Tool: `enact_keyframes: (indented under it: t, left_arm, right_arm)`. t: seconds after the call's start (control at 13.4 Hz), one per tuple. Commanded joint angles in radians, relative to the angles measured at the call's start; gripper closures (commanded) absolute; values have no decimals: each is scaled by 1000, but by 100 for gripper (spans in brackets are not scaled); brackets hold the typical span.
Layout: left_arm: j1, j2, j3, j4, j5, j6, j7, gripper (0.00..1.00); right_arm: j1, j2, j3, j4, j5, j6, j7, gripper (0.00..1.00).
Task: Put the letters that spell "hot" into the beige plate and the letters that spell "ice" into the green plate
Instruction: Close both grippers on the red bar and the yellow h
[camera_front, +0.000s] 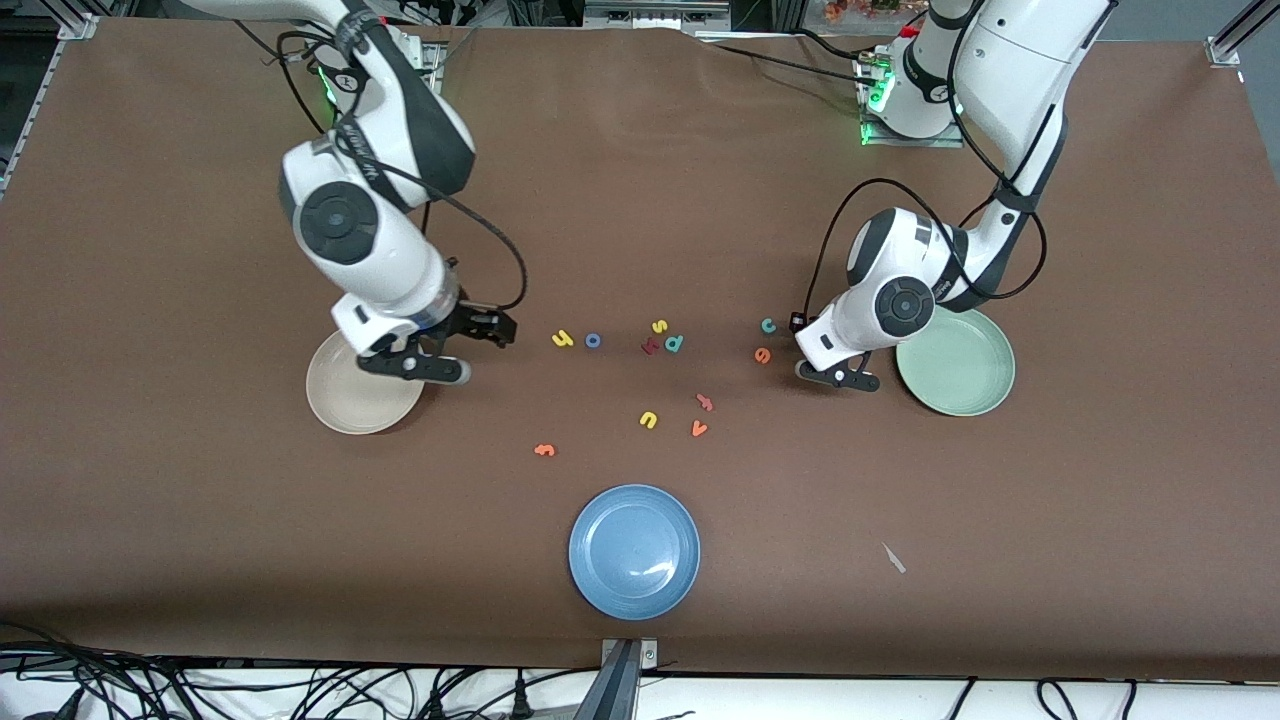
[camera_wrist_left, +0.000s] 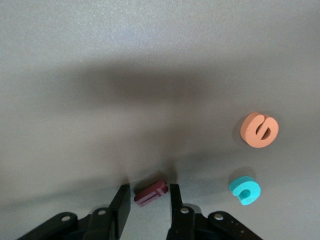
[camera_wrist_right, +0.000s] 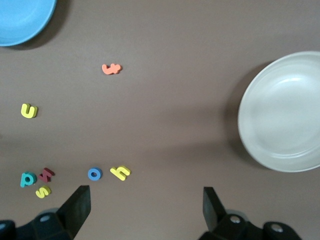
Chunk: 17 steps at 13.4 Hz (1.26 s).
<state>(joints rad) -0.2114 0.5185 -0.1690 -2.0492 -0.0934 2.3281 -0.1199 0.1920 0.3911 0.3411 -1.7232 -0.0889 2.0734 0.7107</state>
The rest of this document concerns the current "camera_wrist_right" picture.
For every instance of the blue round plate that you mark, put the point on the blue round plate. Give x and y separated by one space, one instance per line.
20 20

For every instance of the blue foam letter o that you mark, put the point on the blue foam letter o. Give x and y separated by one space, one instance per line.
89 174

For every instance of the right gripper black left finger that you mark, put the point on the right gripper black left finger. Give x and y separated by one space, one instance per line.
75 207

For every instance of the dark red foam letter k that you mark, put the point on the dark red foam letter k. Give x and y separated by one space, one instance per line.
45 175

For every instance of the beige round plate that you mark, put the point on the beige round plate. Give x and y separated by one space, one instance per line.
282 112

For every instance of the teal foam letter p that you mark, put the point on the teal foam letter p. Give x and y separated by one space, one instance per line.
34 178

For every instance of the yellow foam letter u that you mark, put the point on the yellow foam letter u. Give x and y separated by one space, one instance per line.
28 115

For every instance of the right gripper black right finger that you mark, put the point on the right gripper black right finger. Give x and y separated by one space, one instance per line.
212 207

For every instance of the brown table cover sheet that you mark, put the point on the brown table cover sheet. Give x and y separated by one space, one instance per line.
162 125

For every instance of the orange foam letter f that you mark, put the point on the orange foam letter f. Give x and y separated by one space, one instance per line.
110 70

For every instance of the yellow foam letter s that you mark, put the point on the yellow foam letter s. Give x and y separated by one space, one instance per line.
43 192

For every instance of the yellow foam letter h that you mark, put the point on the yellow foam letter h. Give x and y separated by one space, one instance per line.
117 172

